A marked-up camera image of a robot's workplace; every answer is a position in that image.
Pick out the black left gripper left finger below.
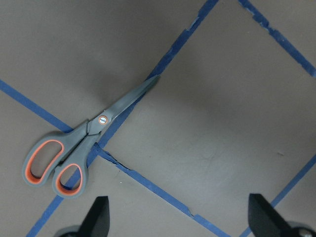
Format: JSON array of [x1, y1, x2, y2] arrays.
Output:
[[55, 196, 110, 237]]

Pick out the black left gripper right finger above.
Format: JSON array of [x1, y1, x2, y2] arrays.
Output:
[[248, 194, 316, 237]]

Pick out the grey orange scissors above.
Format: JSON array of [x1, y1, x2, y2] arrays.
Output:
[[22, 75, 160, 198]]

